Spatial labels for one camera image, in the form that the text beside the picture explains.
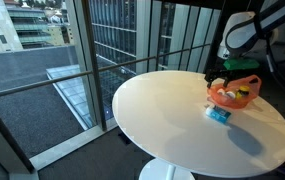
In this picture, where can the round white table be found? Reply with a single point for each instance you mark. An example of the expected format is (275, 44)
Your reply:
(163, 113)

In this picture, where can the orange plastic carrier bag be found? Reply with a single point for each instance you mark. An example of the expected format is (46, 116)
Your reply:
(253, 81)

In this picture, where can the yellow-capped dark bottle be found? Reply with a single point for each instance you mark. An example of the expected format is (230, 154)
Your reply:
(243, 91)

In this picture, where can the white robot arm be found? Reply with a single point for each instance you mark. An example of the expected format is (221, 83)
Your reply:
(245, 32)

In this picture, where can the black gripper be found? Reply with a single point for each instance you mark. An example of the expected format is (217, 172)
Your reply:
(228, 72)

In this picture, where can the white-capped amber pill bottle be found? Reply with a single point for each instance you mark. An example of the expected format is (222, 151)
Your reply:
(229, 94)

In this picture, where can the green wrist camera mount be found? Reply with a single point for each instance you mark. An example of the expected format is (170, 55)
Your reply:
(240, 64)

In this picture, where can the white table pedestal base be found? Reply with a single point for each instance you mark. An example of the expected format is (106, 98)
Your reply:
(160, 170)

